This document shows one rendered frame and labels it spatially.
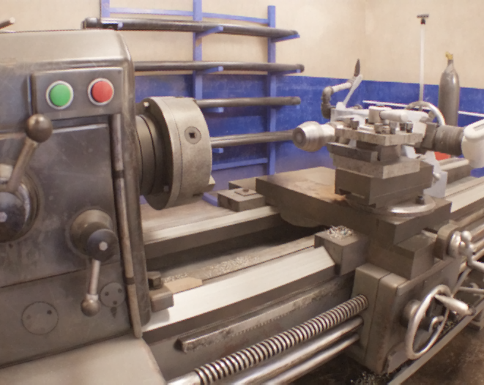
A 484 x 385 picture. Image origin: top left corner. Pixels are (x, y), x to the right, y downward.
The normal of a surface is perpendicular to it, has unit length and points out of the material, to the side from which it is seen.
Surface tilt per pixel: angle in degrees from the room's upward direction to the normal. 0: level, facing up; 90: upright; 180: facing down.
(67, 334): 90
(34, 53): 45
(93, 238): 90
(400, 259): 90
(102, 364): 32
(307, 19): 90
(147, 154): 77
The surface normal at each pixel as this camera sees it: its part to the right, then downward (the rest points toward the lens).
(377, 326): -0.82, 0.15
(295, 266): 0.33, -0.65
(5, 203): 0.57, 0.22
